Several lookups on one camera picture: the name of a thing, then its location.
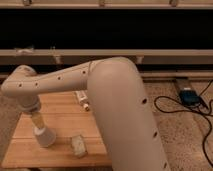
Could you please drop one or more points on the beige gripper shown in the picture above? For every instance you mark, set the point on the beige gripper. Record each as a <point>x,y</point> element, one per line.
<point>38,121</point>

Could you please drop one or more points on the wooden table board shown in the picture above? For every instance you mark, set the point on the wooden table board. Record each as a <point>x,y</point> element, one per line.
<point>67,118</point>

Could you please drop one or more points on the white sponge block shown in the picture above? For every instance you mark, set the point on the white sponge block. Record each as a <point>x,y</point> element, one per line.
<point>78,146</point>

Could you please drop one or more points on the white tube with cap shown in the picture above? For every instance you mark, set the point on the white tube with cap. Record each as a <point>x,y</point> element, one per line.
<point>83,99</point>

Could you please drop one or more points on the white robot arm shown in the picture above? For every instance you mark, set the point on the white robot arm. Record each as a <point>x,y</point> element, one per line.
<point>119,104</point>

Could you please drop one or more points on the white ceramic cup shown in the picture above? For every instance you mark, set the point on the white ceramic cup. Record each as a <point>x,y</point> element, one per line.
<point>45,136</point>

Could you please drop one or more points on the blue power adapter box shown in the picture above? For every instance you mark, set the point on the blue power adapter box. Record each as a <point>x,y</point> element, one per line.
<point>189,97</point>

